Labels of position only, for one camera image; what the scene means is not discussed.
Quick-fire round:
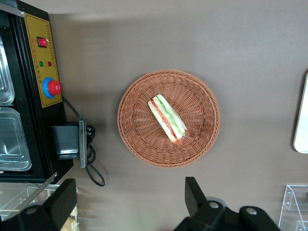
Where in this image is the clear acrylic snack box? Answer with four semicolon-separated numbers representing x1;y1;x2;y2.
0;183;79;231

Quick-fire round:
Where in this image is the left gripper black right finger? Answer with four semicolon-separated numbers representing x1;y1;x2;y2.
173;177;281;231

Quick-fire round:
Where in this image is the black box with metal plate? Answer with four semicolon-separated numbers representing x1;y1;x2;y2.
51;120;87;169

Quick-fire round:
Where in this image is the triangle sandwich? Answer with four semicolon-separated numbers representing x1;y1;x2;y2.
147;94;189;145

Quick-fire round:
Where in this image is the black machine power cable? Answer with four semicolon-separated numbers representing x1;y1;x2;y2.
62;95;106;187

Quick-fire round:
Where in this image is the cream rectangular serving tray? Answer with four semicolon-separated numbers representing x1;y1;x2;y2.
293;69;308;154

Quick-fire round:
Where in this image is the yellow emergency stop box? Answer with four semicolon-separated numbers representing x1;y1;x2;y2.
0;0;74;183

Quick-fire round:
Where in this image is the clear bag of crackers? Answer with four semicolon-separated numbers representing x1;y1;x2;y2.
60;205;79;231

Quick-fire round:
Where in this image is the stainless steel food tray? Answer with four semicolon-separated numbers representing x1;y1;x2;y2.
0;36;15;106
0;107;32;172

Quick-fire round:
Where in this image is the round brown wicker basket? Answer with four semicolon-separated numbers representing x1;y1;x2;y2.
117;69;221;168

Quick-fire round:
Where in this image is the clear acrylic tiered bottle rack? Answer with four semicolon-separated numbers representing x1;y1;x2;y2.
278;184;308;231

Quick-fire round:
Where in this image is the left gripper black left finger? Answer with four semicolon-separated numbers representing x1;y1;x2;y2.
0;179;78;231

